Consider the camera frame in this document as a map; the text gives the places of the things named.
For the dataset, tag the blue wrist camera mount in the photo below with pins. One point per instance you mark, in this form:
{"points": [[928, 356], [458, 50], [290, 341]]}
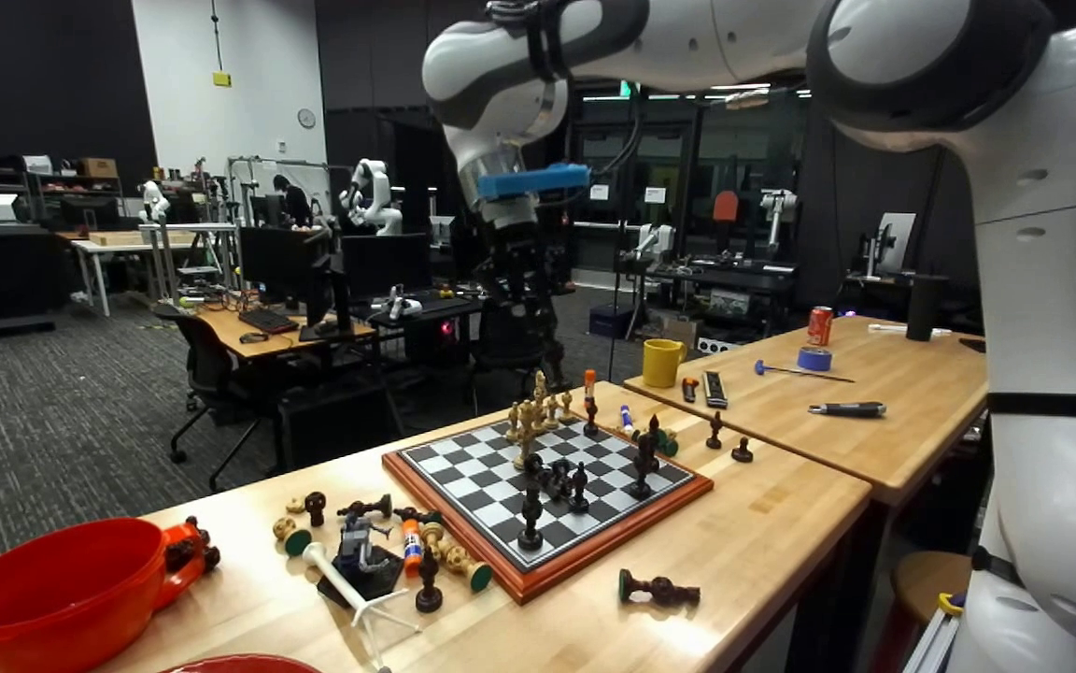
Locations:
{"points": [[533, 182]]}

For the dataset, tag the yellow cup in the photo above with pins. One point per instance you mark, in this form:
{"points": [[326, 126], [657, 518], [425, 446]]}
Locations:
{"points": [[664, 359]]}

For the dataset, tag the orange glue stick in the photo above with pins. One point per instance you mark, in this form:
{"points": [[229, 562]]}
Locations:
{"points": [[412, 547]]}

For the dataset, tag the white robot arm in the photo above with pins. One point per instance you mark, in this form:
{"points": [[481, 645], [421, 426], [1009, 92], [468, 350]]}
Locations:
{"points": [[989, 84]]}

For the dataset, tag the black front chess piece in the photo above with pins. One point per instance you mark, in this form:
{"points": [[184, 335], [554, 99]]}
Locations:
{"points": [[533, 509]]}

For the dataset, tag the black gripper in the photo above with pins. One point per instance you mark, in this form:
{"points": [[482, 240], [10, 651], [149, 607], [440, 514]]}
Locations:
{"points": [[520, 273]]}

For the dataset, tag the fallen black chess piece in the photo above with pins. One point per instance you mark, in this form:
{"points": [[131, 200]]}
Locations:
{"points": [[656, 593]]}

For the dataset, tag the black office chair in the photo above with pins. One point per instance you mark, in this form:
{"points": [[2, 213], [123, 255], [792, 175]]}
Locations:
{"points": [[215, 386]]}

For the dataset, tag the black king chess piece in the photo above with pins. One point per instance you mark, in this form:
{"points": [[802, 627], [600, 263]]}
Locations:
{"points": [[648, 455]]}

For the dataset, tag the black computer monitor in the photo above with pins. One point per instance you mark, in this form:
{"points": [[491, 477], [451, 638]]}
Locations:
{"points": [[290, 268]]}

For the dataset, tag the wooden chess board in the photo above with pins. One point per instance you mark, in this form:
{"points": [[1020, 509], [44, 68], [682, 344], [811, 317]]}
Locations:
{"points": [[476, 484]]}

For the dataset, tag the black piece near edge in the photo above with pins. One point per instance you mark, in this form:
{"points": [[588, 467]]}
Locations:
{"points": [[716, 430]]}

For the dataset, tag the black pawn near edge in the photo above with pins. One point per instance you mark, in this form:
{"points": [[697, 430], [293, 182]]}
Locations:
{"points": [[742, 455]]}

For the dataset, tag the fallen gold chess piece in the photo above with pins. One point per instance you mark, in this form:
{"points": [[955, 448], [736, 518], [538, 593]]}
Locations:
{"points": [[451, 553]]}

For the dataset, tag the red can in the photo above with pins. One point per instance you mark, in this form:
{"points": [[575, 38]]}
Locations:
{"points": [[821, 326]]}

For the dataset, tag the red plastic bowl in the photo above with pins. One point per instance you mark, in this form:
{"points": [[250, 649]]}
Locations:
{"points": [[80, 597]]}

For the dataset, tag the red plate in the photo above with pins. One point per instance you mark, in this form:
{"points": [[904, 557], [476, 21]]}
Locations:
{"points": [[240, 661]]}

